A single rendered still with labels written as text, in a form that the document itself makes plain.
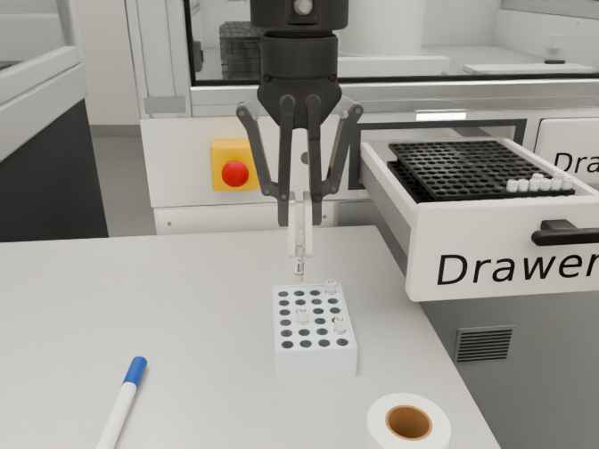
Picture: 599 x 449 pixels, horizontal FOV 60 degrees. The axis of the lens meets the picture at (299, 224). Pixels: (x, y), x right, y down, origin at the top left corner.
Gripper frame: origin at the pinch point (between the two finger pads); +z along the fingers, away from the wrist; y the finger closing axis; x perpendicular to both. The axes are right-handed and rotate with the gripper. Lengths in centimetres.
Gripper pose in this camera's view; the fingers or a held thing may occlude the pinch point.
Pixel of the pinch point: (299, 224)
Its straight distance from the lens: 58.0
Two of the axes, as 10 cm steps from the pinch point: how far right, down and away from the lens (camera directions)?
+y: 10.0, -0.3, 0.6
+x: -0.7, -4.3, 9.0
